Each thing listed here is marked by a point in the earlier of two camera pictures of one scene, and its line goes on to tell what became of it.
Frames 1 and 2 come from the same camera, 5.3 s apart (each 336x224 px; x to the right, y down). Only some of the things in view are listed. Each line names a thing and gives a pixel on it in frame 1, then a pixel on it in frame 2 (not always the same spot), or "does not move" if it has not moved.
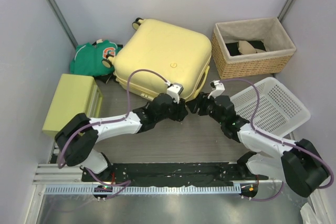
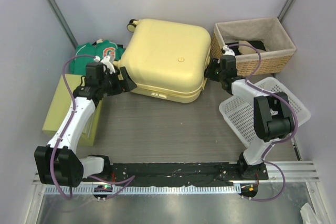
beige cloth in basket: [244, 48] does not move
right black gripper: [200, 100] → [208, 72]
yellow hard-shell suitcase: [181, 55] does not move
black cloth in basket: [234, 50] does not move
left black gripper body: [171, 113] → [112, 85]
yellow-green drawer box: [75, 94] does not move
